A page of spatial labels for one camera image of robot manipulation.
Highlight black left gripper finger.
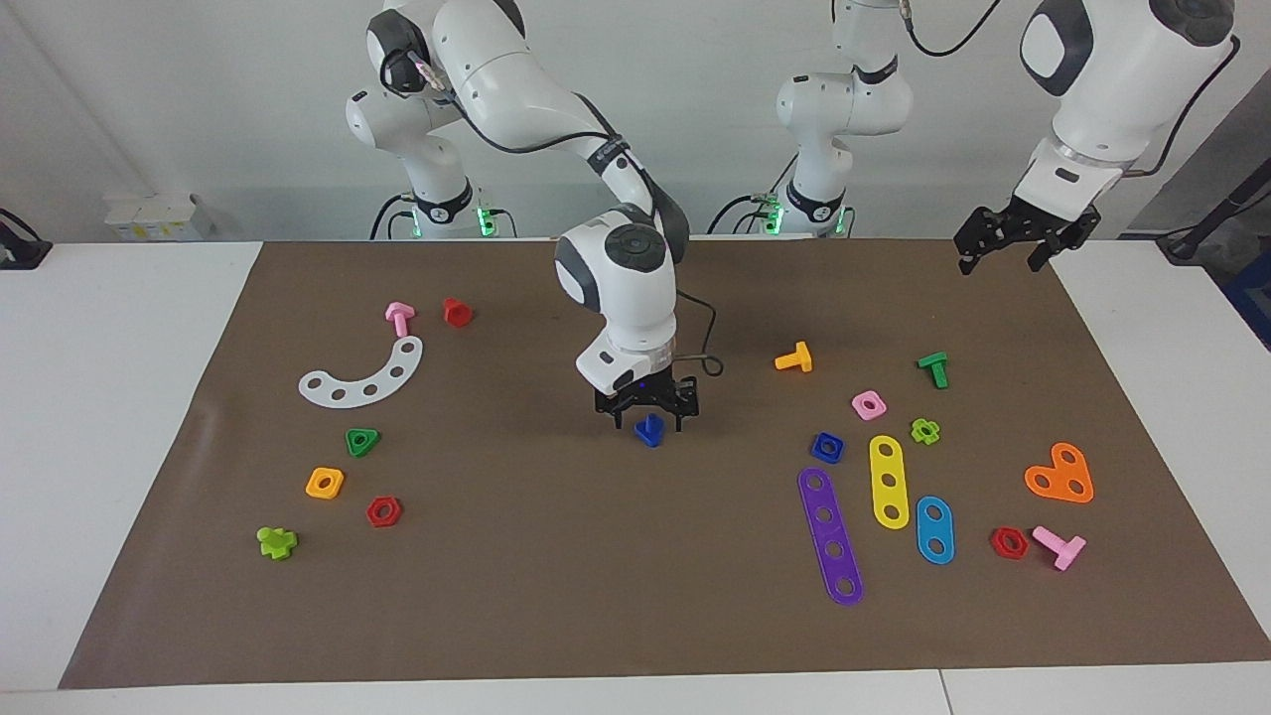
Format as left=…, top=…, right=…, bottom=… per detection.
left=953, top=211, right=1010, bottom=277
left=1028, top=230, right=1074, bottom=273

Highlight brown table mat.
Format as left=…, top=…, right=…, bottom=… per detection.
left=58, top=236, right=1271, bottom=689

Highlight purple four-hole plastic strip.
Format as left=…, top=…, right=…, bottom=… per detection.
left=796, top=467, right=865, bottom=607

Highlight yellow three-hole plastic strip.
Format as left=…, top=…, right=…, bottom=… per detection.
left=868, top=434, right=912, bottom=530

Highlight blue bin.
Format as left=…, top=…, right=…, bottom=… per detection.
left=1221, top=273, right=1271, bottom=351

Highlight orange three-hole plastic plate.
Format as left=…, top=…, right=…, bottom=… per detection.
left=1024, top=442, right=1095, bottom=504

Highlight white curved five-hole strip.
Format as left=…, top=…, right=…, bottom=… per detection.
left=298, top=336, right=425, bottom=409

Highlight blue two-hole plastic strip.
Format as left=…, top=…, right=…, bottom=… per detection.
left=915, top=495, right=956, bottom=566

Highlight white box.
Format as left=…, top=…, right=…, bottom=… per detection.
left=104, top=192, right=216, bottom=242

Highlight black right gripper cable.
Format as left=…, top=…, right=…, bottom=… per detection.
left=397, top=50, right=723, bottom=378

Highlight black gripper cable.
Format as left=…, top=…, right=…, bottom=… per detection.
left=899, top=0, right=1242, bottom=180
left=397, top=50, right=723, bottom=378

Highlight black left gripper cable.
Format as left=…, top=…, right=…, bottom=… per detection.
left=899, top=0, right=1242, bottom=180

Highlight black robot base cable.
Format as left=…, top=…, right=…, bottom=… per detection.
left=370, top=191, right=517, bottom=241
left=707, top=189, right=855, bottom=239

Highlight black clamp mount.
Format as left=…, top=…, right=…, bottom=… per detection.
left=0, top=207, right=53, bottom=271

